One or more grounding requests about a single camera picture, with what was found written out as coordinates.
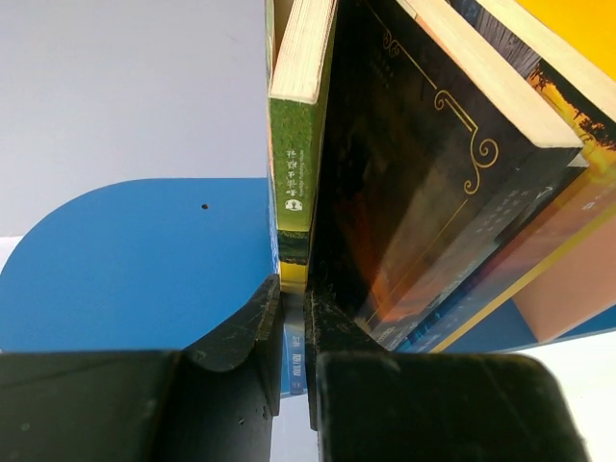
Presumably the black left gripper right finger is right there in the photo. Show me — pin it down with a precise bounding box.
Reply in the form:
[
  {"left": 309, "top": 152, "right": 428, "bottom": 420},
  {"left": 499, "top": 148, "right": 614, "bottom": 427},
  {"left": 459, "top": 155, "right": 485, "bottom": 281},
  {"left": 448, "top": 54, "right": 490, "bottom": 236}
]
[{"left": 304, "top": 290, "right": 588, "bottom": 461}]

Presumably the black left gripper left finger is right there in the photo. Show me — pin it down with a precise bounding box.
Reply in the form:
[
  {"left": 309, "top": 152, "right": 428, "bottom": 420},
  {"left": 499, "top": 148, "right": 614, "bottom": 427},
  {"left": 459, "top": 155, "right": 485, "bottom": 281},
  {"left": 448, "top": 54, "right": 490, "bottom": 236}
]
[{"left": 1, "top": 275, "right": 283, "bottom": 461}]

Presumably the Jane Eyre book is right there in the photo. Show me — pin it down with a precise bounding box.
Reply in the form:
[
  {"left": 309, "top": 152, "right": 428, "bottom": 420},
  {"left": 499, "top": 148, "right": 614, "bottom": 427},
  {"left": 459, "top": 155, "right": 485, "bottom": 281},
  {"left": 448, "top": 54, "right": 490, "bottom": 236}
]
[{"left": 408, "top": 1, "right": 615, "bottom": 352}]

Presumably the Tale of Two Cities book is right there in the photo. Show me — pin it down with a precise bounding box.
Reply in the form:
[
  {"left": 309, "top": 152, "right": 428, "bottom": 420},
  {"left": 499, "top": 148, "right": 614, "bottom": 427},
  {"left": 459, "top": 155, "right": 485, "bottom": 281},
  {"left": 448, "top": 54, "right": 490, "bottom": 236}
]
[{"left": 314, "top": 1, "right": 582, "bottom": 349}]

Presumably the Animal Farm book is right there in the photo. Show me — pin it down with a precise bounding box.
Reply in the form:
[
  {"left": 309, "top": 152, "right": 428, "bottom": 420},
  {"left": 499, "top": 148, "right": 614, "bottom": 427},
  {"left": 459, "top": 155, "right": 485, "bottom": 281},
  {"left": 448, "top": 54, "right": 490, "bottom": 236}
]
[{"left": 265, "top": 1, "right": 338, "bottom": 396}]

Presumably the Little Women floral book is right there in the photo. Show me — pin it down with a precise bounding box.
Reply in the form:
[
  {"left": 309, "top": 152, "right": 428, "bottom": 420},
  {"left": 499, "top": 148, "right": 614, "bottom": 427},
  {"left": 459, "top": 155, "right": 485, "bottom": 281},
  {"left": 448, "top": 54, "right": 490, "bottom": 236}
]
[{"left": 403, "top": 0, "right": 593, "bottom": 352}]

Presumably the blue yellow wooden bookshelf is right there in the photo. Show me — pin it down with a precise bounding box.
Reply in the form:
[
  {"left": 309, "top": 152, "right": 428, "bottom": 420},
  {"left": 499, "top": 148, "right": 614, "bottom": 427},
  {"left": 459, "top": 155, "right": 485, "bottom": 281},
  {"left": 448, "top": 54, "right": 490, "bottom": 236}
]
[{"left": 0, "top": 0, "right": 616, "bottom": 355}]

